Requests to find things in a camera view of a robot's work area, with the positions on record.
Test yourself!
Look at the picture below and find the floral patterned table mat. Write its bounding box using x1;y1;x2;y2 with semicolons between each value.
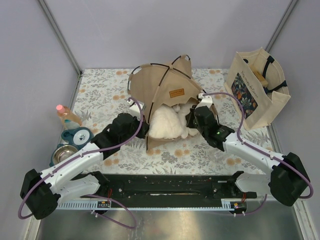
73;68;261;175

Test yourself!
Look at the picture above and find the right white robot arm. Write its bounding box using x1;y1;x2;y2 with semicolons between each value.
186;105;310;207

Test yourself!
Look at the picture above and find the white fluffy cushion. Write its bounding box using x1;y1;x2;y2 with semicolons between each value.
148;102;199;140

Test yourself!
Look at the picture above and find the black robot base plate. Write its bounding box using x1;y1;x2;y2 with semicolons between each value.
96;172;257;206

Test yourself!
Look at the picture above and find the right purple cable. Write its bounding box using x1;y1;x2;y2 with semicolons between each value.
202;92;315;217

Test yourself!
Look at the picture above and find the pink capped plastic bottle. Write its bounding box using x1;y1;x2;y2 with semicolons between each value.
56;104;82;130

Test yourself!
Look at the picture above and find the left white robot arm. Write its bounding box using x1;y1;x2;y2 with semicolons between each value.
18;112;147;220

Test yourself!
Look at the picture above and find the white slotted cable duct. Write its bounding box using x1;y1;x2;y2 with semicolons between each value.
57;196;247;212

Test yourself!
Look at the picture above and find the beige fabric pet tent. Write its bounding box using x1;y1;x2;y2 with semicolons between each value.
127;55;205;151

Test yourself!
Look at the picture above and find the wooden block in bag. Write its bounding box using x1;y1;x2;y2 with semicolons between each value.
250;65;268;88

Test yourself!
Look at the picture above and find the black tent pole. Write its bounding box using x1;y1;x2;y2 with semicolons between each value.
127;59;205;123
146;56;192;151

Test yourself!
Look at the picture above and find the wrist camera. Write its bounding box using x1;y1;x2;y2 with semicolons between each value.
127;99;146;120
195;93;213;109

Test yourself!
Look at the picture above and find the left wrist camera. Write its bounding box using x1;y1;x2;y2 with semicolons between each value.
127;99;146;120

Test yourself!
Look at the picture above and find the teal double pet bowl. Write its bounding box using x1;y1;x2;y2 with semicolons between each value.
49;127;94;167

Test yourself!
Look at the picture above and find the cream floral tote bag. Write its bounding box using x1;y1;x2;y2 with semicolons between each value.
224;48;291;131

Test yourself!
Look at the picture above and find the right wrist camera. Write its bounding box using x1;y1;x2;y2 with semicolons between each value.
195;93;213;109

